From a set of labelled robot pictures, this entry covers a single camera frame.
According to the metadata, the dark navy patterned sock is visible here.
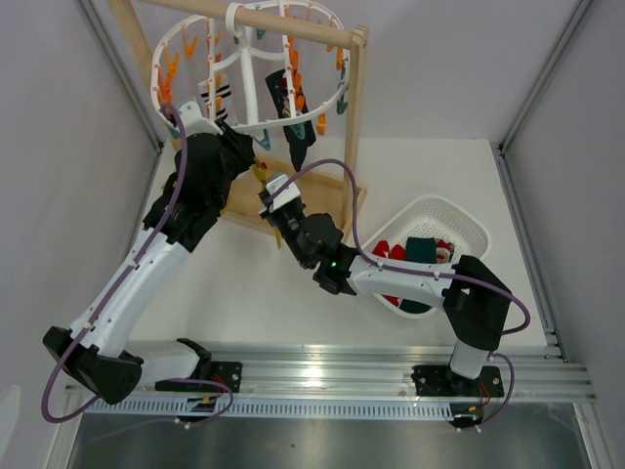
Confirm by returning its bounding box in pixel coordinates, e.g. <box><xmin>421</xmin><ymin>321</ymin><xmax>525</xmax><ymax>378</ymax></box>
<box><xmin>264</xmin><ymin>68</ymin><xmax>317</xmax><ymax>172</ymax></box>

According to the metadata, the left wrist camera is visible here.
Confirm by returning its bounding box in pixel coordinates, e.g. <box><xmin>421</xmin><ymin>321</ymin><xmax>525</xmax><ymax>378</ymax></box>
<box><xmin>179</xmin><ymin>100</ymin><xmax>223</xmax><ymax>137</ymax></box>

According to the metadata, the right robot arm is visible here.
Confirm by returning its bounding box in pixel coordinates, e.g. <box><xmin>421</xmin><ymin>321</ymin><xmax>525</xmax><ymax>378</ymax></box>
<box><xmin>260</xmin><ymin>191</ymin><xmax>512</xmax><ymax>395</ymax></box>

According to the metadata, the white striped sock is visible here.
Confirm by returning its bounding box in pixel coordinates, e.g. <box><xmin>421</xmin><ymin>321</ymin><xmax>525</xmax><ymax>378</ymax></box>
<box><xmin>197</xmin><ymin>73</ymin><xmax>231</xmax><ymax>120</ymax></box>

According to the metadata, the white perforated plastic basket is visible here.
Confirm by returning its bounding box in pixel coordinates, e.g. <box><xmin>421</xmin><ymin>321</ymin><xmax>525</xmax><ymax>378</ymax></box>
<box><xmin>363</xmin><ymin>194</ymin><xmax>491</xmax><ymax>320</ymax></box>

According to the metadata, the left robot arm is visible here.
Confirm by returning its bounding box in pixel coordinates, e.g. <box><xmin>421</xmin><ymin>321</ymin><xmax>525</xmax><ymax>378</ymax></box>
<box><xmin>43</xmin><ymin>121</ymin><xmax>256</xmax><ymax>405</ymax></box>

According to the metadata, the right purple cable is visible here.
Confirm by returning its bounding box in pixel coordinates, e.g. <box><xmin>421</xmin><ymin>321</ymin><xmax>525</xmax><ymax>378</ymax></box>
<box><xmin>263</xmin><ymin>158</ymin><xmax>532</xmax><ymax>431</ymax></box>

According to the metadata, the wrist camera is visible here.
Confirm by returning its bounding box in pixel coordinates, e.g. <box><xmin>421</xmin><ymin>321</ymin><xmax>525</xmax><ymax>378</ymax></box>
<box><xmin>179</xmin><ymin>100</ymin><xmax>223</xmax><ymax>137</ymax></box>
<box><xmin>259</xmin><ymin>173</ymin><xmax>301</xmax><ymax>215</ymax></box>

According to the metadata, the wooden hanger stand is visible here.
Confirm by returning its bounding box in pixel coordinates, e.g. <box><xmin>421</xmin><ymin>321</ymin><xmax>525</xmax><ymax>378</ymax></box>
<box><xmin>106</xmin><ymin>0</ymin><xmax>370</xmax><ymax>259</ymax></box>

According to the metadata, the purple cable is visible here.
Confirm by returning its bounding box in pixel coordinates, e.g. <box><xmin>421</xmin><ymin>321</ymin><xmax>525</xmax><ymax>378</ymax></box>
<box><xmin>263</xmin><ymin>158</ymin><xmax>532</xmax><ymax>431</ymax></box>
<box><xmin>41</xmin><ymin>102</ymin><xmax>234</xmax><ymax>429</ymax></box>

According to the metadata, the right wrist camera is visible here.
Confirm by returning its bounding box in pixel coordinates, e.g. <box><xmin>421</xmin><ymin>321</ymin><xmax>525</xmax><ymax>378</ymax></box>
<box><xmin>259</xmin><ymin>173</ymin><xmax>301</xmax><ymax>215</ymax></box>

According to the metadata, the dark teal sock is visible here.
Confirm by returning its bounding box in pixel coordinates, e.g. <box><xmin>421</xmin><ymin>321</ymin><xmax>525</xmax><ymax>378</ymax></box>
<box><xmin>399</xmin><ymin>237</ymin><xmax>438</xmax><ymax>317</ymax></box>

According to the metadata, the white round clip hanger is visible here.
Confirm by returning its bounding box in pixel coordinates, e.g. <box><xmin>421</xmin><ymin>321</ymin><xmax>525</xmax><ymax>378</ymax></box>
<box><xmin>148</xmin><ymin>1</ymin><xmax>353</xmax><ymax>134</ymax></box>

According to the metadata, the teal clothespin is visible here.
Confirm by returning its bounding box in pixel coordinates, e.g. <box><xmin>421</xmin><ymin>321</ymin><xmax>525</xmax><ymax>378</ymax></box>
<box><xmin>255</xmin><ymin>135</ymin><xmax>271</xmax><ymax>151</ymax></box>

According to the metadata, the red sock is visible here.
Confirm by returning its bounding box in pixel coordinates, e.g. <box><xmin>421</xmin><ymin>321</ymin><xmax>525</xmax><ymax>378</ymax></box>
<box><xmin>372</xmin><ymin>240</ymin><xmax>405</xmax><ymax>308</ymax></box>

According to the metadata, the aluminium mounting rail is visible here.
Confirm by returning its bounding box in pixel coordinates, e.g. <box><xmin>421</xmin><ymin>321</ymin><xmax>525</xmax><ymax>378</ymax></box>
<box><xmin>88</xmin><ymin>347</ymin><xmax>597</xmax><ymax>423</ymax></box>

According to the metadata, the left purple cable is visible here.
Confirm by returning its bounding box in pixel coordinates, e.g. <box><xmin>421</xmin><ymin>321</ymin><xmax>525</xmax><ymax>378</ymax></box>
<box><xmin>41</xmin><ymin>102</ymin><xmax>234</xmax><ymax>429</ymax></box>

